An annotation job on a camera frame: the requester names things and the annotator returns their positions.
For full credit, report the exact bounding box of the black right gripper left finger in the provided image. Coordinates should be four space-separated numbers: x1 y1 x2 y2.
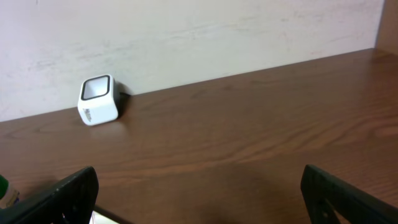
1 166 99 224

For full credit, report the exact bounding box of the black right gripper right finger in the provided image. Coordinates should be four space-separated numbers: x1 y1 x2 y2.
300 164 397 224

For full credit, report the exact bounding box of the white Panadol box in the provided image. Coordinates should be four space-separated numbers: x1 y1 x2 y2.
89 211 119 224

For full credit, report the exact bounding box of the white barcode scanner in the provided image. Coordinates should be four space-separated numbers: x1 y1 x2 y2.
77 74 120 126

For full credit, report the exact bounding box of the green lid jar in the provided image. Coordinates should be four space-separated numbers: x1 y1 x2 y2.
0 175 20 209

